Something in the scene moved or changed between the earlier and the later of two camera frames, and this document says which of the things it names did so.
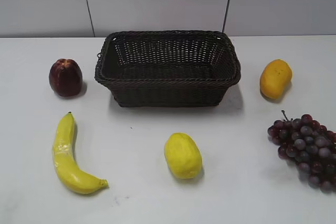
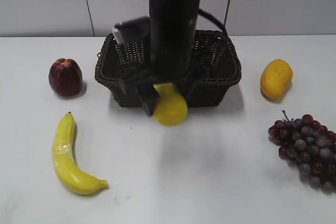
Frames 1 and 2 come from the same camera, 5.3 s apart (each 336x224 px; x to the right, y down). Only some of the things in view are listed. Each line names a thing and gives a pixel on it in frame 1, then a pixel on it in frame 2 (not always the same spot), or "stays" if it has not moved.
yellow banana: (66, 169) stays
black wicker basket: (167, 68) stays
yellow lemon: (184, 156) → (171, 108)
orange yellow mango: (275, 78) stays
